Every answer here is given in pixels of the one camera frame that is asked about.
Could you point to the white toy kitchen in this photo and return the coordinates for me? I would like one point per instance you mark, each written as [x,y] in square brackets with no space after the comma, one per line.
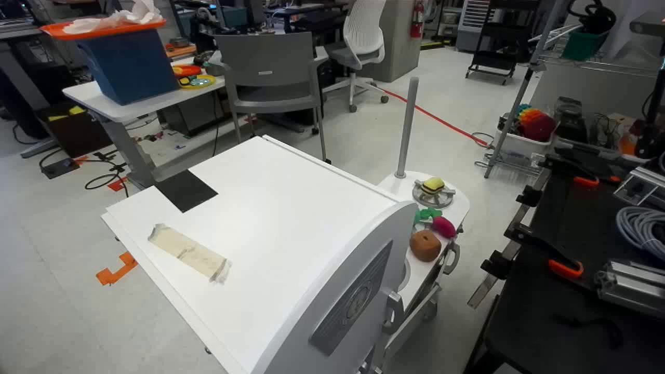
[276,229]

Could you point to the gray round plastic rack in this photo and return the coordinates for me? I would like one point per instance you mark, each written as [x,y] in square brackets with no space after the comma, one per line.
[417,195]

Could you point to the gray upright pole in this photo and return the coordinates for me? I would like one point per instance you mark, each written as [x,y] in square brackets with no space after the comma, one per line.
[407,126]

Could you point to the green toy fruit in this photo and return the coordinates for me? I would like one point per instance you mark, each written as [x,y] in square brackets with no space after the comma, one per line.
[425,214]

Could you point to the yellow toy fruit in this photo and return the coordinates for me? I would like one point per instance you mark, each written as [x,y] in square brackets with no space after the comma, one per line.
[433,183]

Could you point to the brown wooden block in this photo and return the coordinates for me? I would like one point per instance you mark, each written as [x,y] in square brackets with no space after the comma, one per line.
[425,245]

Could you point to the magenta toy fruit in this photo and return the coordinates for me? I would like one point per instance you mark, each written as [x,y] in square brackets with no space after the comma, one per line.
[445,227]

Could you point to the gray plastic chair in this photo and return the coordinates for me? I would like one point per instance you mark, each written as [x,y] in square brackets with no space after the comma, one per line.
[270,68]

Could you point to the black square patch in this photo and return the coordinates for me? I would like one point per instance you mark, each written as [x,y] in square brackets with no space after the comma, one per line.
[186,190]

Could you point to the white office chair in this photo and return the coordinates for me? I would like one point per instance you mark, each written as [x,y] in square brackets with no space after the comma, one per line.
[364,33]

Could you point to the red fire extinguisher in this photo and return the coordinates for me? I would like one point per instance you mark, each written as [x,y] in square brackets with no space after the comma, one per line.
[415,19]

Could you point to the white bin of toys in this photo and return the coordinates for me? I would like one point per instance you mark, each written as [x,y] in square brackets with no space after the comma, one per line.
[516,143]

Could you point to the silver metal stand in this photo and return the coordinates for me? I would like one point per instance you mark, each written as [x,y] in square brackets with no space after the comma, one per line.
[516,103]

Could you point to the multicoloured toy ball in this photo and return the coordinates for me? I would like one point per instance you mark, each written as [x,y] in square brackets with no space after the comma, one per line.
[537,124]

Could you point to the black utility cart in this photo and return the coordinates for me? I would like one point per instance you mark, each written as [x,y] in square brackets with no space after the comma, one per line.
[501,42]

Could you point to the white side table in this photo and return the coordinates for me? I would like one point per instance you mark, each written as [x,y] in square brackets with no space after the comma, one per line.
[125,103]

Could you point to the blue bin with orange lid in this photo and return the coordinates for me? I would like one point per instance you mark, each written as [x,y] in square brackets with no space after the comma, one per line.
[128,65]

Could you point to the black work table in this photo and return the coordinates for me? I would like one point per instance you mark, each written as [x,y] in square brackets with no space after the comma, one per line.
[554,318]

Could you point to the white crumpled plastic sheet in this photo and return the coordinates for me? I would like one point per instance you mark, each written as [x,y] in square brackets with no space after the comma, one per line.
[132,15]

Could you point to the black floor box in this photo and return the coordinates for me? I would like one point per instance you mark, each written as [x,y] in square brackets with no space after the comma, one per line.
[58,167]

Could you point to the green bucket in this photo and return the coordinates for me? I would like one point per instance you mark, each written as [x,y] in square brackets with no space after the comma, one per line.
[585,43]

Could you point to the silver aluminium block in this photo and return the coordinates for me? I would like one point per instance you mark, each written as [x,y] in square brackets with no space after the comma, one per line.
[634,284]

